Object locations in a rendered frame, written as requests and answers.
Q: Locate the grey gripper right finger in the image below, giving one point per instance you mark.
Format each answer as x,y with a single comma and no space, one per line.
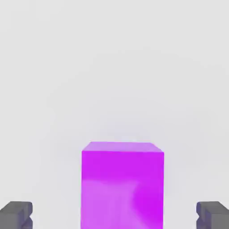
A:
214,215

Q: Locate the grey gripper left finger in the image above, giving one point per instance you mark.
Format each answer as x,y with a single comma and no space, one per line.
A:
14,214

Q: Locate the small magenta cube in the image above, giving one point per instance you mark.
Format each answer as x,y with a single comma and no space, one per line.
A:
122,189

